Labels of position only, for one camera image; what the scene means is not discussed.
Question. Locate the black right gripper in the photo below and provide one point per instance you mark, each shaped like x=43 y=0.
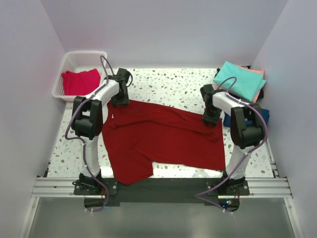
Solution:
x=214 y=120

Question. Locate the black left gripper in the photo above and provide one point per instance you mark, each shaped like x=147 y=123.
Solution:
x=125 y=101

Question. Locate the dark red t-shirt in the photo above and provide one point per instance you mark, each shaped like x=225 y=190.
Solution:
x=137 y=135

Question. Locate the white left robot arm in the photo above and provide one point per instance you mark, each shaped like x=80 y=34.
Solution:
x=87 y=122

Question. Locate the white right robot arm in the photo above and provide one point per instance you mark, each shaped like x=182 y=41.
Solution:
x=248 y=131

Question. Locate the navy blue folded t-shirt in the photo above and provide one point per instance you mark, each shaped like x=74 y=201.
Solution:
x=227 y=119

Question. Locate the magenta t-shirt in basket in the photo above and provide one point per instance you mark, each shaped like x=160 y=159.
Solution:
x=82 y=83

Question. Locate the pink folded t-shirt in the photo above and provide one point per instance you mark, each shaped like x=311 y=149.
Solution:
x=249 y=84

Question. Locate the teal folded t-shirt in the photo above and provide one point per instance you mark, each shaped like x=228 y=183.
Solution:
x=237 y=81

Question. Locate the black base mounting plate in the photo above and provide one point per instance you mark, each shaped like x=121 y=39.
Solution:
x=227 y=201

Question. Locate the aluminium frame rail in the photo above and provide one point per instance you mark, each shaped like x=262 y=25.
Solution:
x=252 y=188

